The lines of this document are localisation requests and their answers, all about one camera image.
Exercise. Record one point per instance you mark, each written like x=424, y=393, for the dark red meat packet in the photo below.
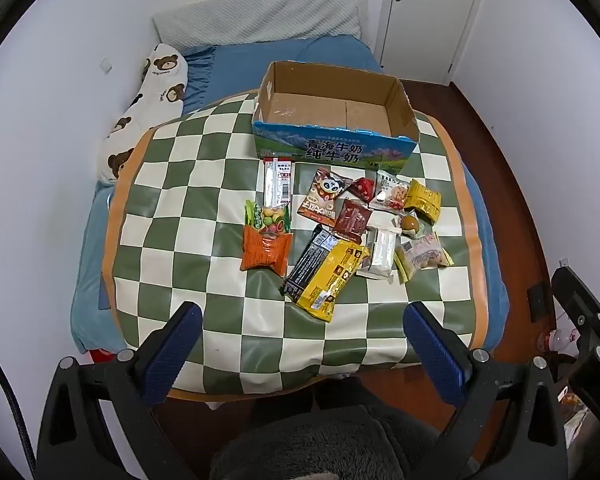
x=352, y=220

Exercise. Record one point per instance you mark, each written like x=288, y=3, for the braised egg packet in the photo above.
x=410, y=224

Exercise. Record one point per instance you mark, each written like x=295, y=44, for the black wall box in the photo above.
x=536, y=301

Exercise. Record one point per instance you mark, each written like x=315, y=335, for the bear print pillow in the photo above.
x=152, y=90

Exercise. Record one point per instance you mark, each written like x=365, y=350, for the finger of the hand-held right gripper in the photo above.
x=577, y=300

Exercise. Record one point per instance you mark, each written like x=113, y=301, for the grey pillow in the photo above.
x=260, y=15

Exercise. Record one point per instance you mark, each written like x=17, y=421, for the pale bun packet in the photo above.
x=422, y=255

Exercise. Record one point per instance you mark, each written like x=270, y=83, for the small red object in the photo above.
x=99, y=355

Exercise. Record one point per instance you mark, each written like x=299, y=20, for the person's grey fleece clothing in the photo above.
x=330, y=445

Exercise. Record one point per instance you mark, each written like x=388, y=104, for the green white checkered mat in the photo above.
x=205, y=185

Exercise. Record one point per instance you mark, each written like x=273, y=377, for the blue printed cardboard box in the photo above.
x=330, y=152

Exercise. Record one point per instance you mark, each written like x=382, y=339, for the green candy packet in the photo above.
x=267, y=217

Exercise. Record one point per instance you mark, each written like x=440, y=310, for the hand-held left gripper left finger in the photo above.
x=175, y=346

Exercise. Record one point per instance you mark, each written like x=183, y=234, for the orange snack packet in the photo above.
x=265, y=254

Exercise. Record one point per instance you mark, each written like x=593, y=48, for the small yellow snack packet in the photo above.
x=422, y=201

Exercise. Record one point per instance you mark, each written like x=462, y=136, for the long red white snack packet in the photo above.
x=277, y=182

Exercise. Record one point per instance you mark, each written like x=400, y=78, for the white door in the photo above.
x=430, y=20

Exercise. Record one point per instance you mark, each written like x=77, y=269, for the white bread snack packet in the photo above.
x=390, y=192

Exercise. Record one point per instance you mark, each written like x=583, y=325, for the red panda print snack packet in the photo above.
x=322, y=195

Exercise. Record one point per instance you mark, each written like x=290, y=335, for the clear plastic bottle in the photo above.
x=557, y=341

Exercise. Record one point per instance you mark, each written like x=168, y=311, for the small red snack packet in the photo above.
x=365, y=188

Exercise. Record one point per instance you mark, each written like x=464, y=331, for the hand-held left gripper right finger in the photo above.
x=430, y=346

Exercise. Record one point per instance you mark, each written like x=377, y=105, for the plain white snack packet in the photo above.
x=382, y=255

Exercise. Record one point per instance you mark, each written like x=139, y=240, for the black snack packet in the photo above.
x=305, y=265

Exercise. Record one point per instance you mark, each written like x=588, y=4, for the large yellow snack packet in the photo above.
x=332, y=277

